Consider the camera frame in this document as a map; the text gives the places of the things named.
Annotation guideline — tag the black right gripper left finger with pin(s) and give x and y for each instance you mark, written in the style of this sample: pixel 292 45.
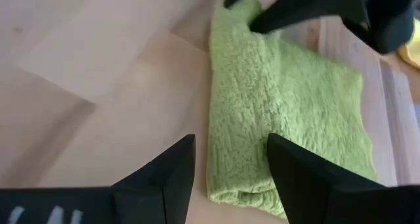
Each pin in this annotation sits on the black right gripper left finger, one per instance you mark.
pixel 174 171

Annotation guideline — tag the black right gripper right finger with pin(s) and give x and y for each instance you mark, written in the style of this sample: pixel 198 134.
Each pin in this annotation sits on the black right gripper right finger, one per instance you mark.
pixel 302 178

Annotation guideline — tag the yellow microfiber towel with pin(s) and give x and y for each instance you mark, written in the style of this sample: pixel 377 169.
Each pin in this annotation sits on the yellow microfiber towel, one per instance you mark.
pixel 411 50

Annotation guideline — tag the green microfiber towel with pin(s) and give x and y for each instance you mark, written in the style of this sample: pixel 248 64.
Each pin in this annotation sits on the green microfiber towel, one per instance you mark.
pixel 249 102

